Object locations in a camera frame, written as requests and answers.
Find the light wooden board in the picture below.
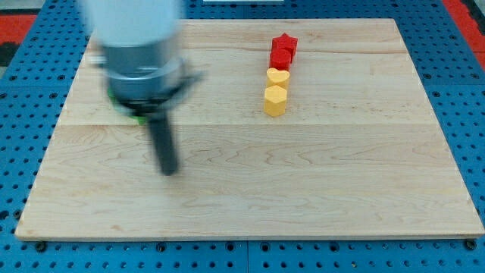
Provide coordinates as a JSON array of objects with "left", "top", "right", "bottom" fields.
[{"left": 15, "top": 19, "right": 484, "bottom": 242}]

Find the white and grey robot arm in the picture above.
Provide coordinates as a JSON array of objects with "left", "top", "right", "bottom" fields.
[{"left": 80, "top": 0, "right": 202, "bottom": 176}]

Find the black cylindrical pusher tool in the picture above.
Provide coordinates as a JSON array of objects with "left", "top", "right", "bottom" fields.
[{"left": 148, "top": 111, "right": 178, "bottom": 176}]

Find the yellow heart block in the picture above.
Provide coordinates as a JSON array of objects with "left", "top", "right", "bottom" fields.
[{"left": 266, "top": 67, "right": 290, "bottom": 89}]

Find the yellow hexagon block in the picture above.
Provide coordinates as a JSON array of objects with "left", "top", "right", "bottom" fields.
[{"left": 263, "top": 85, "right": 287, "bottom": 117}]

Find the red star block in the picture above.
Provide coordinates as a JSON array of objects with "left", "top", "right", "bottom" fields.
[{"left": 271, "top": 33, "right": 298, "bottom": 62}]

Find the green block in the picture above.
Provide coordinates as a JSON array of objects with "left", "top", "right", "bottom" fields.
[{"left": 107, "top": 88, "right": 146, "bottom": 125}]

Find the red circle block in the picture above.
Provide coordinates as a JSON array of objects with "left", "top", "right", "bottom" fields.
[{"left": 269, "top": 49, "right": 292, "bottom": 71}]

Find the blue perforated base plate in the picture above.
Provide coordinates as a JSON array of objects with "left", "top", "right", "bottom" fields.
[{"left": 1, "top": 1, "right": 484, "bottom": 272}]

